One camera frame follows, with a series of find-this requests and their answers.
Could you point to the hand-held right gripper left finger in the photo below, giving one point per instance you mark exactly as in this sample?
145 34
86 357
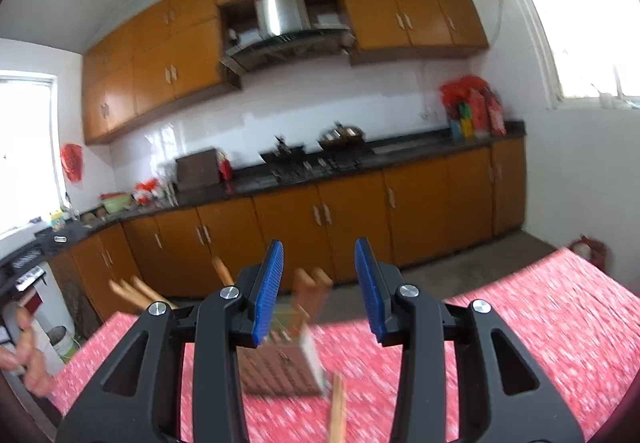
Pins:
267 293

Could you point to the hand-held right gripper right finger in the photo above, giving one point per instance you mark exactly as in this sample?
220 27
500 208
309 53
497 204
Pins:
367 293

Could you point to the beige perforated chopstick holder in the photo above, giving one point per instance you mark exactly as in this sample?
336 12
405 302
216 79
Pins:
280 368

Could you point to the person's left hand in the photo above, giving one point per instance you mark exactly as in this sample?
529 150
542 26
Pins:
35 363

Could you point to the brown base cabinets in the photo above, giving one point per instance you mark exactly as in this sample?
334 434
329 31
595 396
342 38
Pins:
425 203

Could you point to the small red bottle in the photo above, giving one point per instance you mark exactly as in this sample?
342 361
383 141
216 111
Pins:
225 170

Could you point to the black gas stove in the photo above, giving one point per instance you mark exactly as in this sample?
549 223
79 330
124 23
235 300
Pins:
320 168

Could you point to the black wok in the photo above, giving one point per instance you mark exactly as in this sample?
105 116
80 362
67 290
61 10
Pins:
285 154

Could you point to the dark wooden cutting board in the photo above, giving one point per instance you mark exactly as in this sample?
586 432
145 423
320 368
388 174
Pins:
197 170

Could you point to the dark pot with lid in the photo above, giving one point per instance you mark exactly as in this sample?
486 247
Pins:
340 139

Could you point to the red and white plastic bag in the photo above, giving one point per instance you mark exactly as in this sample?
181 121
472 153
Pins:
147 190

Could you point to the black kitchen countertop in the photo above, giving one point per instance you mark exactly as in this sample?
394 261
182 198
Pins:
425 143

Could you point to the green basin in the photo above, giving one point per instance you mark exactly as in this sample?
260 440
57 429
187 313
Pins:
115 204

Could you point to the red floral tablecloth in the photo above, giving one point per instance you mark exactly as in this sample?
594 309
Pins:
550 323

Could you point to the yellow green box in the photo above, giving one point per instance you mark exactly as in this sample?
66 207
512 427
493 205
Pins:
465 128

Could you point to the dark sauce bottle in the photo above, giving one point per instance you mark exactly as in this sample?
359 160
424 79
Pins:
454 118

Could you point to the tall red bottle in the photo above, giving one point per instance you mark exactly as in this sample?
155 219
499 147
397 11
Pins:
480 115

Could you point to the white bucket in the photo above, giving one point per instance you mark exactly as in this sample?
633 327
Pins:
62 345

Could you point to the metal faucet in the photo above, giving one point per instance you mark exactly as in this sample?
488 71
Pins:
70 208

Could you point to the red bottle with label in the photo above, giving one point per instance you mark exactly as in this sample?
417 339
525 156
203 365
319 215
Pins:
496 118

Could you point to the yellow detergent bottle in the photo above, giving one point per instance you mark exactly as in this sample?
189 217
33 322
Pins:
57 221

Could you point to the dark red object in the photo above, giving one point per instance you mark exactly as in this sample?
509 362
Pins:
590 253

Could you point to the red plastic bag over bottles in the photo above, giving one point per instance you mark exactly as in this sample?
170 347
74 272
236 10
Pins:
465 88

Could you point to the hanging red plastic bag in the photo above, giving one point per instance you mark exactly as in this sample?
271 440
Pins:
72 163

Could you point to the steel range hood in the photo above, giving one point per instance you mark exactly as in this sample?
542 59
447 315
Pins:
280 13

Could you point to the small bright window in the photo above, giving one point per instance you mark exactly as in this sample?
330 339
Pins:
25 148

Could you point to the white cup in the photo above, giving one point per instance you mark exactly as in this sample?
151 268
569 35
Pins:
606 100

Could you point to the white wall socket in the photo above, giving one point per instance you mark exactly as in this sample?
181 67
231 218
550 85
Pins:
426 114

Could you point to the brown wall cabinets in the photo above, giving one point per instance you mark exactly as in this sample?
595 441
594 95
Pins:
150 63

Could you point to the large window with white frame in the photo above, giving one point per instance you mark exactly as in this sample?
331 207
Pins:
575 23

